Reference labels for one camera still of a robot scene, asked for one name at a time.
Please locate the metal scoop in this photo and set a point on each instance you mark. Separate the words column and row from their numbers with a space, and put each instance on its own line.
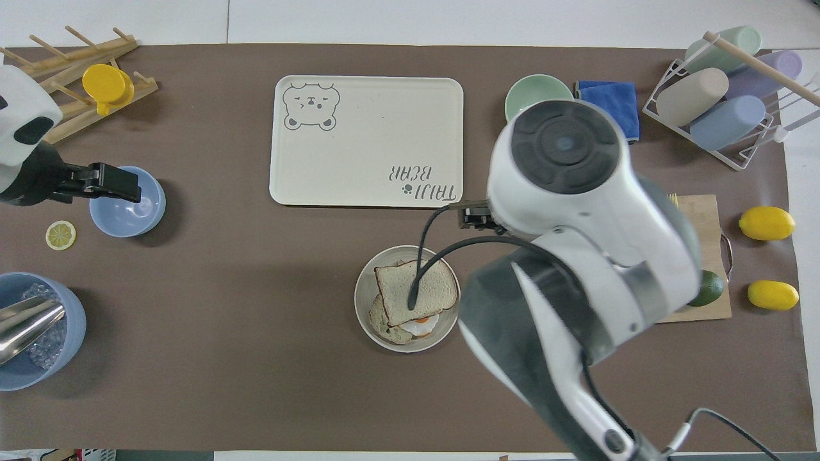
column 29, row 323

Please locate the lilac cup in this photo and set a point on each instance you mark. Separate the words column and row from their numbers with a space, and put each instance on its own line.
column 762, row 80

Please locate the wooden rod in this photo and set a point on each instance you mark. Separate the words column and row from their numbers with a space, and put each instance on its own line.
column 762, row 67

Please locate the light green bowl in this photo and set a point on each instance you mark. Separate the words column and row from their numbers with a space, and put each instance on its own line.
column 535, row 89

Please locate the yellow lemon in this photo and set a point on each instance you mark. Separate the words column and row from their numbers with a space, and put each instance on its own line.
column 773, row 295
column 767, row 223

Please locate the blue cloth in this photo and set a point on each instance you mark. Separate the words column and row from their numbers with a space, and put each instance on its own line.
column 608, row 99

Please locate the beige cup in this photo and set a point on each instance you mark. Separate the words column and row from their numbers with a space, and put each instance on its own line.
column 692, row 96

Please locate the yellow plastic cup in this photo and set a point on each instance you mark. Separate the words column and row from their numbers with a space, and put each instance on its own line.
column 106, row 83

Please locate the large blue ice bucket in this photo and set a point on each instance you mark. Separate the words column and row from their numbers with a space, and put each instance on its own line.
column 70, row 326

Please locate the clear ice cubes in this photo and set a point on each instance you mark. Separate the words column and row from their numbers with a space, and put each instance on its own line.
column 50, row 346

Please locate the toast bread slice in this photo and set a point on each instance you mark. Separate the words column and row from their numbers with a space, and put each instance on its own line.
column 383, row 326
column 442, row 288

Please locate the pale green cup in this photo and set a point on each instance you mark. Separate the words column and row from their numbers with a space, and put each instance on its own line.
column 721, row 54

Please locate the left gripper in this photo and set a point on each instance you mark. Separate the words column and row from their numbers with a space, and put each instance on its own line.
column 29, row 182

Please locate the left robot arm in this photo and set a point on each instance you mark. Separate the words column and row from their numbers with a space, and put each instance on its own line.
column 22, row 96

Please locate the wooden dish rack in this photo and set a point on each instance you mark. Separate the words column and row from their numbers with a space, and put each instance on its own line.
column 70, row 109

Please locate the lemon slice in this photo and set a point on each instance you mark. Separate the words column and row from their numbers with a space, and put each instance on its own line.
column 61, row 235

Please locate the wooden cutting board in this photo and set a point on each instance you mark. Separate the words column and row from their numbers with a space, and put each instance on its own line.
column 708, row 224

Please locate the fried egg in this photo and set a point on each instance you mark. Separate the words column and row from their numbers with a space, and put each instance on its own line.
column 423, row 327

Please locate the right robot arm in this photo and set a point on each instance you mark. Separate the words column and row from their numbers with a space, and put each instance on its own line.
column 570, row 192

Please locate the green avocado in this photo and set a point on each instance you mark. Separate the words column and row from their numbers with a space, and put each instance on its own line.
column 710, row 291

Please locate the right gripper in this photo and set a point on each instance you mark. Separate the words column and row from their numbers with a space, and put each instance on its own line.
column 479, row 219

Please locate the pale blue cup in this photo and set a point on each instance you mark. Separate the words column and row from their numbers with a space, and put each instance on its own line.
column 727, row 121

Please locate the cream tray with bear print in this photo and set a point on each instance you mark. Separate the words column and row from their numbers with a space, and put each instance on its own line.
column 371, row 128

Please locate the round grey plate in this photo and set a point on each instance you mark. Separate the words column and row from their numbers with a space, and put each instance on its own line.
column 368, row 307

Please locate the small light blue bowl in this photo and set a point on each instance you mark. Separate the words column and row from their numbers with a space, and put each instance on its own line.
column 138, row 214

